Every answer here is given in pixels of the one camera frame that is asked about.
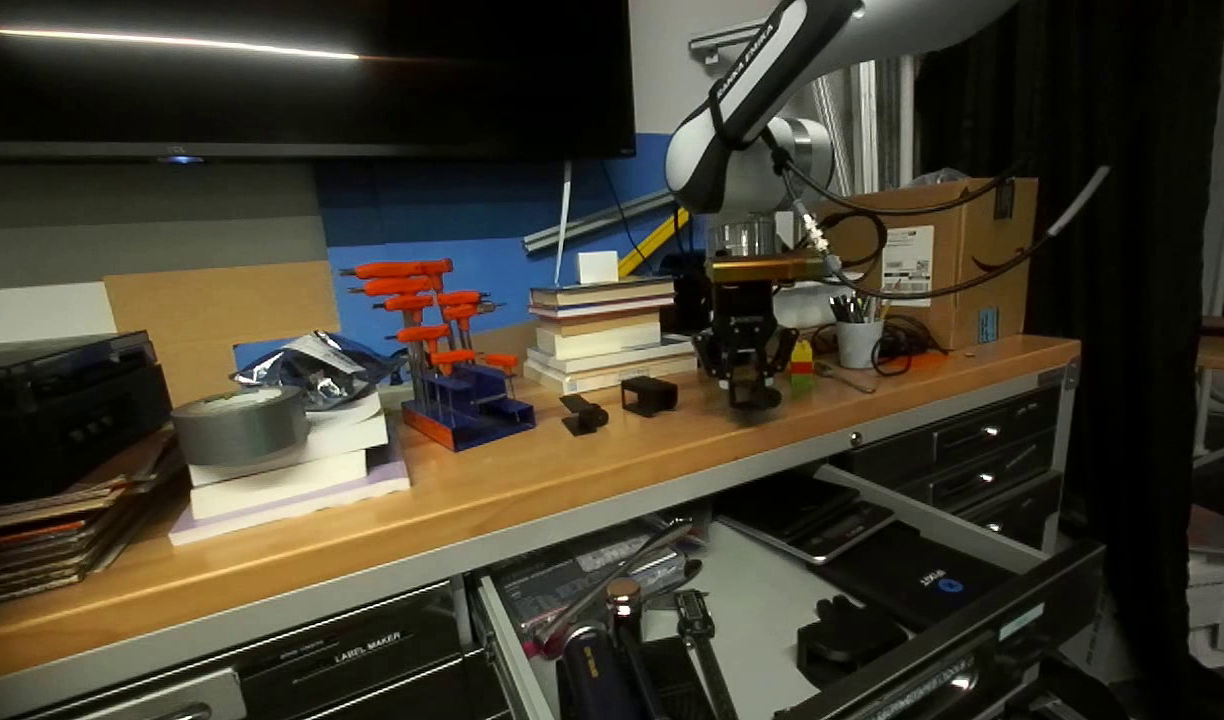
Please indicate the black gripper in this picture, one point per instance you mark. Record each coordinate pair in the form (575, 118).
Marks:
(744, 314)

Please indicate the black plastic bracket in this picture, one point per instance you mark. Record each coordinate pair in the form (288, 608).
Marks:
(755, 397)

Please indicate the black rectangular block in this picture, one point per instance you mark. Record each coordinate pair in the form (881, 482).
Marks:
(648, 397)

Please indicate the small black plastic clip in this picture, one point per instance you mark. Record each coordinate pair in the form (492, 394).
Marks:
(584, 419)

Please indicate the grey metal tool drawer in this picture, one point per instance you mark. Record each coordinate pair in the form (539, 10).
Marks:
(758, 626)

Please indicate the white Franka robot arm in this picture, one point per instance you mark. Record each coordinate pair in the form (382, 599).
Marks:
(744, 106)

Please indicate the black closed drawer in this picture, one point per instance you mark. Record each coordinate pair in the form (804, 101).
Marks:
(998, 423)
(1014, 464)
(1024, 515)

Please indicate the black labelled drawer front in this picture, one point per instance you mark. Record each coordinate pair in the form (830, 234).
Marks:
(426, 692)
(357, 647)

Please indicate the grey drawer front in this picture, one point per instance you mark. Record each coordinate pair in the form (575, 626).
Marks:
(174, 697)

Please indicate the colourful toy blocks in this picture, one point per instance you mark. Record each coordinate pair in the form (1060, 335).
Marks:
(804, 358)

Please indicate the white plastic bin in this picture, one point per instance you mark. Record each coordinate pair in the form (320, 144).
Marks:
(817, 311)

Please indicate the white cup with pens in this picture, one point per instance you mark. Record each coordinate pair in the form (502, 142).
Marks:
(858, 345)

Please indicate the stack of books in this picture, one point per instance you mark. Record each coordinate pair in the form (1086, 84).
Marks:
(626, 368)

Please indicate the yellow ruler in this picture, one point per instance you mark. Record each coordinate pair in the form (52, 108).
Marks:
(652, 246)

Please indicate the thick cream book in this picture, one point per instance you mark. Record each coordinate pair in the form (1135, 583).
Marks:
(596, 337)

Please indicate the black digital scale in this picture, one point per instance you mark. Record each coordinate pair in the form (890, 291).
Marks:
(804, 518)

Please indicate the thin dark cover book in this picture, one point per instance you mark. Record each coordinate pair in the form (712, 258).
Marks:
(596, 292)

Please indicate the small white card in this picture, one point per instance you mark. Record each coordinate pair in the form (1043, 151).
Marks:
(596, 266)

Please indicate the long aluminium bar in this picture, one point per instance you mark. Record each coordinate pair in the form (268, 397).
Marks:
(596, 221)

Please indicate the silver foil pouch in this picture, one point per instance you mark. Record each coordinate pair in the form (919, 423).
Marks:
(646, 561)

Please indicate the brown cardboard shipping box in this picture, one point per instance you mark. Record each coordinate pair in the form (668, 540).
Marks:
(959, 266)

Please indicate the thin white rod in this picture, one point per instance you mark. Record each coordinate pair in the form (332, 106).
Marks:
(564, 201)

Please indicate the black flat electronic device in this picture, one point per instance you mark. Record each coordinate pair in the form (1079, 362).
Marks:
(906, 565)

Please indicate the black flashlight silver head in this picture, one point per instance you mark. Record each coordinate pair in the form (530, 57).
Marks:
(620, 602)

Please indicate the blue hex key stand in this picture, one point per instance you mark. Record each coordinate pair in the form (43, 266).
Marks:
(486, 419)

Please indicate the black rounded pouch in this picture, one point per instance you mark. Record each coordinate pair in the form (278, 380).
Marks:
(846, 640)

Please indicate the blue backing board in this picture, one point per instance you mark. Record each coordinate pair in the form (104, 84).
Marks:
(476, 213)

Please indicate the blue tool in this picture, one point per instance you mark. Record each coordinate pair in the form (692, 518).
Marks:
(594, 682)

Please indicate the black curtain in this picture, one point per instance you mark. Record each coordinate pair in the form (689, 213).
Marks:
(1135, 401)

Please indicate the crumpled silver foil bag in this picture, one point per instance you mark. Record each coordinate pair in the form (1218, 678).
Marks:
(314, 366)

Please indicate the pale lilac board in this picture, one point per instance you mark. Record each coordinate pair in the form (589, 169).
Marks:
(295, 518)

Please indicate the large black monitor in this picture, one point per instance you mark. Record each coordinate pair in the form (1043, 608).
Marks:
(305, 93)

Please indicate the brown cardboard sheet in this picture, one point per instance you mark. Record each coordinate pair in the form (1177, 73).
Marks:
(213, 323)

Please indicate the black electronic device stack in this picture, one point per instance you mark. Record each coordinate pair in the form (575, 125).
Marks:
(52, 413)

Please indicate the stack of dark folders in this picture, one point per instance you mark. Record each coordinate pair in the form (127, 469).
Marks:
(52, 532)

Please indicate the gold wrist camera bar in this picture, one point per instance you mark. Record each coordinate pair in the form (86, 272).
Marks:
(758, 271)

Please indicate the aluminium frame post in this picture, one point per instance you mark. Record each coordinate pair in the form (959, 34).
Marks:
(863, 125)

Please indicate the silver wall rail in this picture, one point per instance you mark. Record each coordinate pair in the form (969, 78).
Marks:
(712, 44)

